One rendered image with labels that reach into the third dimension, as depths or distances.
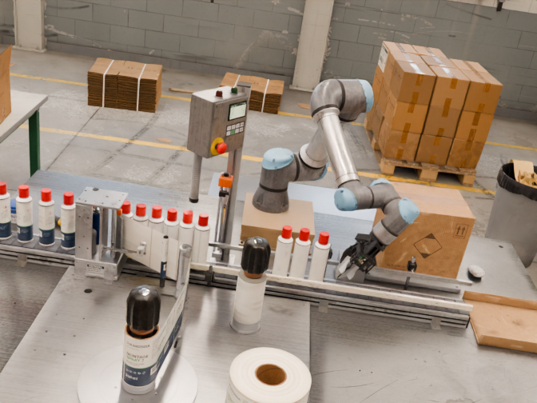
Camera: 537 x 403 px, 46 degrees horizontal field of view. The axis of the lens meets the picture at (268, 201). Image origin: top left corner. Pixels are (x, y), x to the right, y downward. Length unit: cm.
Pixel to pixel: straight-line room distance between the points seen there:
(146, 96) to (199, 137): 413
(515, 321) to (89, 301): 146
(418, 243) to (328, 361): 64
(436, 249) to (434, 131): 316
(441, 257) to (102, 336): 125
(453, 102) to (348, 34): 235
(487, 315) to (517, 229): 210
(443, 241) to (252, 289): 85
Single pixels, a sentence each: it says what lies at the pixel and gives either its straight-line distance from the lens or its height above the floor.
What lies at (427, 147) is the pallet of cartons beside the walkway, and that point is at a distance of 556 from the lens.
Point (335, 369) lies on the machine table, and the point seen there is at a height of 83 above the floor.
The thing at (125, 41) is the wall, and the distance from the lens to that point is 772.
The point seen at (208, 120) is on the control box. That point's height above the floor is 141.
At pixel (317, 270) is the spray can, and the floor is 95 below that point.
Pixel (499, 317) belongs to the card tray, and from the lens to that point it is 243.
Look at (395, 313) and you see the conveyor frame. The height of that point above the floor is 84.
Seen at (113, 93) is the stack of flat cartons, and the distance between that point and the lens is 618.
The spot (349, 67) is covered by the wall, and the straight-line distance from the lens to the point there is 759.
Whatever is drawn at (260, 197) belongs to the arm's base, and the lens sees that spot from 253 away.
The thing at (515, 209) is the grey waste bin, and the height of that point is 43.
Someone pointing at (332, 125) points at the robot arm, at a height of 140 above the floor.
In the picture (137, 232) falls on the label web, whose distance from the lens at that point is 210.
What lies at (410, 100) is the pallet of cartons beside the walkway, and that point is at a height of 67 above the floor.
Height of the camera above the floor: 209
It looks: 26 degrees down
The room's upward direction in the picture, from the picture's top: 9 degrees clockwise
